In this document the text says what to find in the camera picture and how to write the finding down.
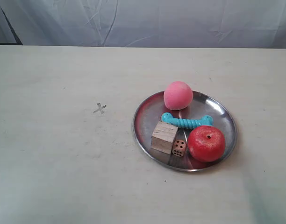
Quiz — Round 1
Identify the round silver metal plate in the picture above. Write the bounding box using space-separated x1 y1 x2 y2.
132 91 238 172

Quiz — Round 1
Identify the light wooden cube block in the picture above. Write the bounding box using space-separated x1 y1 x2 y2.
151 121 178 154

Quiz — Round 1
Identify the pink toy peach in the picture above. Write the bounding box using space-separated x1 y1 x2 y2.
164 81 193 110

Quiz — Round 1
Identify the small wooden die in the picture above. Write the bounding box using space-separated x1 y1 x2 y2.
172 140 186 157

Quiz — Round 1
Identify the turquoise rubber bone toy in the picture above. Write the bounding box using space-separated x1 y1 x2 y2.
161 112 214 129

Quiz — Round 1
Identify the red toy apple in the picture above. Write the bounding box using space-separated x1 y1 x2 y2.
187 126 226 162

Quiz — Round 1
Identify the grey backdrop cloth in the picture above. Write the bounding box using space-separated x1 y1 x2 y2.
0 0 286 49

